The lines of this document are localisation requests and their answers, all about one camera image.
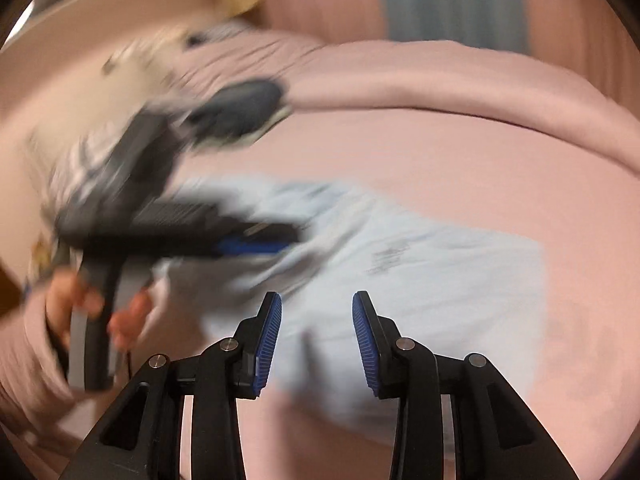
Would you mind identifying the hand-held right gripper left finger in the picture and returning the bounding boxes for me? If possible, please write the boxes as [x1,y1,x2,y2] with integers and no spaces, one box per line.
[60,291,283,480]

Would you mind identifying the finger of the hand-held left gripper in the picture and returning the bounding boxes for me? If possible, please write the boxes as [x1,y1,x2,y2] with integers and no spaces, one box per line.
[215,222,302,262]

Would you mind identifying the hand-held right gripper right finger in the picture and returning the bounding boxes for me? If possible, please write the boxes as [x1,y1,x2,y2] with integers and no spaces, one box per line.
[351,290,581,480]

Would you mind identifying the light blue pants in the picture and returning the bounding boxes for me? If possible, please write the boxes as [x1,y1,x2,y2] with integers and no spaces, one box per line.
[150,175,549,443]

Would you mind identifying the person's left forearm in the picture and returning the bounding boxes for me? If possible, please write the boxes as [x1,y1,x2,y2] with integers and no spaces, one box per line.
[0,295,76,413]

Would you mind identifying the person's left hand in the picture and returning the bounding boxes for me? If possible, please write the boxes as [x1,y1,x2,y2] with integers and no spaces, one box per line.
[46,268,155,352]

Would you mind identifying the plaid checked cloth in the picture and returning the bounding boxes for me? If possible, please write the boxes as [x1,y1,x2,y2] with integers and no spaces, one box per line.
[27,120,133,246]

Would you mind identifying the light green folded cloth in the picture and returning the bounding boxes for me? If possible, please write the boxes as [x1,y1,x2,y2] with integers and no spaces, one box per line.
[195,102,294,150]

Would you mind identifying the dark blue folded jeans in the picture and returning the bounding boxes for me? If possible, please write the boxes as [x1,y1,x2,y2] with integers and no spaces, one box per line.
[184,78,287,142]

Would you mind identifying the pink bed sheet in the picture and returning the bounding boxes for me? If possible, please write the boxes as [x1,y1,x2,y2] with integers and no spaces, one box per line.
[0,105,640,480]

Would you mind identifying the blue checkered cloth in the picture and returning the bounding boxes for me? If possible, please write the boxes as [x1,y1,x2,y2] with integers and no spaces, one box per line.
[187,19,253,48]

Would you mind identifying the pink duvet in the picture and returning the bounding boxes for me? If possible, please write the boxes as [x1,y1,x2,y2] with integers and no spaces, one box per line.
[187,27,640,183]

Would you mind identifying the blue curtain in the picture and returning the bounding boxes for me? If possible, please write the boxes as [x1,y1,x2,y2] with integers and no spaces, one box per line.
[372,0,532,55]

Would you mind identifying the pink curtain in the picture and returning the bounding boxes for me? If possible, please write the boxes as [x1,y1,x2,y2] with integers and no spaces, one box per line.
[520,0,637,108]

